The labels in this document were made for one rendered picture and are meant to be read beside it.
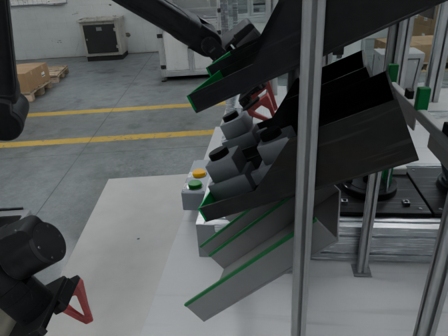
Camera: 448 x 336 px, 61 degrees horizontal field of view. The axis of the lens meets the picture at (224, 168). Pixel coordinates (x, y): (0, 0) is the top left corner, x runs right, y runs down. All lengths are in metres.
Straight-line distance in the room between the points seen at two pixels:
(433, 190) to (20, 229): 0.94
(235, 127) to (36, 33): 9.19
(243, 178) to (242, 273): 0.14
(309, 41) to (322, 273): 0.66
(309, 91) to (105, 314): 0.68
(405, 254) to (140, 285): 0.63
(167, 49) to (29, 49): 4.38
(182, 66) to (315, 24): 5.94
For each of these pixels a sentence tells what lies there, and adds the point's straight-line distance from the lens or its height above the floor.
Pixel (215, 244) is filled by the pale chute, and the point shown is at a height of 1.03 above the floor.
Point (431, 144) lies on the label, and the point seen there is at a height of 1.27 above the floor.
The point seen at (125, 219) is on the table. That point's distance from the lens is 1.19.
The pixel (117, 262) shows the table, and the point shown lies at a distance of 1.03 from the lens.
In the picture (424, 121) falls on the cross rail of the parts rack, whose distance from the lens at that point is 0.58.
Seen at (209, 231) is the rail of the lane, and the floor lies 0.94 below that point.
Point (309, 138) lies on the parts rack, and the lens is 0.42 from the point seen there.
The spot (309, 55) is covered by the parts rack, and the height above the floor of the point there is 1.42.
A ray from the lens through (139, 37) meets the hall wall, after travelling 9.15.
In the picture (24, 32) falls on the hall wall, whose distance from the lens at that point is 9.88.
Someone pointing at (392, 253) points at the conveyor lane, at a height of 0.88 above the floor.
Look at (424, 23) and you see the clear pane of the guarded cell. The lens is 2.40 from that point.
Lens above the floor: 1.50
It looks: 27 degrees down
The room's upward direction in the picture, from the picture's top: 3 degrees counter-clockwise
